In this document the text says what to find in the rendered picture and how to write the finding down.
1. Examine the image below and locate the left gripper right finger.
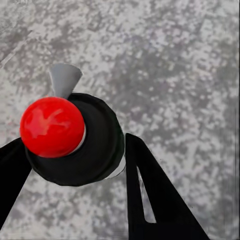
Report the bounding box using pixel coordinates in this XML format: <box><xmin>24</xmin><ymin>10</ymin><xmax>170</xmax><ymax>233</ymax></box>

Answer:
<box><xmin>125</xmin><ymin>133</ymin><xmax>210</xmax><ymax>240</ymax></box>

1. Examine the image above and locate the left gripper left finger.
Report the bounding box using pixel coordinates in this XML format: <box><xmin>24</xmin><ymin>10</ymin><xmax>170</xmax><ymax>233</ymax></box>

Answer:
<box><xmin>0</xmin><ymin>137</ymin><xmax>32</xmax><ymax>230</ymax></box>

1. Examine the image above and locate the insectifuge atomizer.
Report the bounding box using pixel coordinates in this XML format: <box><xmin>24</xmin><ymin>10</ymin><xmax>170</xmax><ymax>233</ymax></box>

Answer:
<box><xmin>19</xmin><ymin>62</ymin><xmax>126</xmax><ymax>187</ymax></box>

